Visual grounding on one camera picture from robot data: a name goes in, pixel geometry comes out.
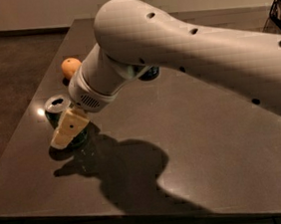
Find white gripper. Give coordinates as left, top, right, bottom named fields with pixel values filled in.
left=51, top=66, right=116, bottom=149

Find green La Croix can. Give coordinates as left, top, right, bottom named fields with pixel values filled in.
left=45, top=94, right=87, bottom=148

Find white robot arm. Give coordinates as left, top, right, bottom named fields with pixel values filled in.
left=51, top=0, right=281, bottom=149

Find blue Pepsi can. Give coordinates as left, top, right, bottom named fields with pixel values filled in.
left=140, top=67, right=160, bottom=82

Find orange fruit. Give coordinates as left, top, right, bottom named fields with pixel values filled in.
left=62, top=57, right=82, bottom=81

